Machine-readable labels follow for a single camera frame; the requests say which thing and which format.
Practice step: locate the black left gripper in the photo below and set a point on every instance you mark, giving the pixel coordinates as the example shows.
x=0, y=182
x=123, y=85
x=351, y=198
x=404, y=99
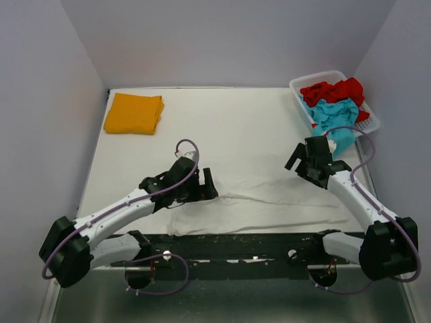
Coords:
x=201, y=193

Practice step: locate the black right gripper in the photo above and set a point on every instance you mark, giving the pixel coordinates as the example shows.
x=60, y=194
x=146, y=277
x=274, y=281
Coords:
x=300, y=153

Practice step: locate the white t-shirt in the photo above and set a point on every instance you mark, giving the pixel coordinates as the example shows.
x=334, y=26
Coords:
x=245, y=204

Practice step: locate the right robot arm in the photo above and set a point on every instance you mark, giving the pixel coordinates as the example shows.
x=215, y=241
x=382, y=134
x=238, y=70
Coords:
x=389, y=248

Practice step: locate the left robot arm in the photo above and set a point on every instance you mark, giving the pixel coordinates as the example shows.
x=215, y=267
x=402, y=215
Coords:
x=74, y=247

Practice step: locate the turquoise t-shirt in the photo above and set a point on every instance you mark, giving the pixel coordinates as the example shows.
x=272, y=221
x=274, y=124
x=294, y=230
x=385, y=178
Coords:
x=328, y=116

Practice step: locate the red t-shirt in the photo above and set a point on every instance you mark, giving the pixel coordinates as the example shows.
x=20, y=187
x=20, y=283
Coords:
x=332, y=93

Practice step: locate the folded orange t-shirt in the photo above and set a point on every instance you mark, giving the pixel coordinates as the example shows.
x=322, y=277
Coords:
x=132, y=114

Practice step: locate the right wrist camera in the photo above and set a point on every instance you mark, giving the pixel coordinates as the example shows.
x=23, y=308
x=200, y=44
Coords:
x=332, y=145

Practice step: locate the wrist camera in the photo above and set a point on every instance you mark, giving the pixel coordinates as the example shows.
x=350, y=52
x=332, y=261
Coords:
x=192, y=155
x=332, y=145

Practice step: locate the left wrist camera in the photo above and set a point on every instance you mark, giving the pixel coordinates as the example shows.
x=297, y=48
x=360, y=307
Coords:
x=192, y=155

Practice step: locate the black mounting rail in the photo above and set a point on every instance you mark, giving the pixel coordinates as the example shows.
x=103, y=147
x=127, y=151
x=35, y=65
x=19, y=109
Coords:
x=230, y=256

